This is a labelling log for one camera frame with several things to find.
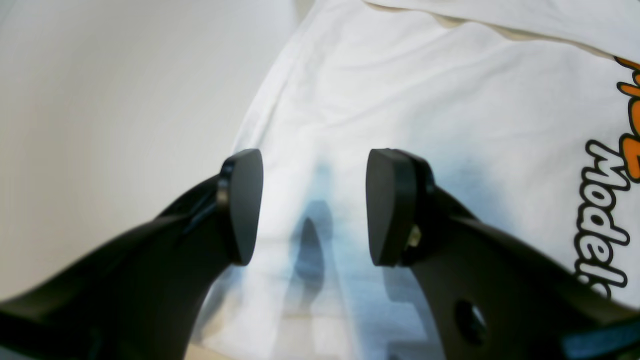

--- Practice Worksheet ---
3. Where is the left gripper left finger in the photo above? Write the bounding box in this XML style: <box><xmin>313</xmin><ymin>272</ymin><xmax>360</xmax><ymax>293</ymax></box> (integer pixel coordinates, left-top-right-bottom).
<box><xmin>0</xmin><ymin>149</ymin><xmax>264</xmax><ymax>360</ymax></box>

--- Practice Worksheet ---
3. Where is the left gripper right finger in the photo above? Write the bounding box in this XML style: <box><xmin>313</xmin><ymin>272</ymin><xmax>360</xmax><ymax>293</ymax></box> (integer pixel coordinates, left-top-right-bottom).
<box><xmin>365</xmin><ymin>148</ymin><xmax>639</xmax><ymax>360</ymax></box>

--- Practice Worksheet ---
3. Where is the white printed t-shirt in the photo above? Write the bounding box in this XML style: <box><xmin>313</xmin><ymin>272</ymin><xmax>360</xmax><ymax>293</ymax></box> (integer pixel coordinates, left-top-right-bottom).
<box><xmin>195</xmin><ymin>0</ymin><xmax>639</xmax><ymax>360</ymax></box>

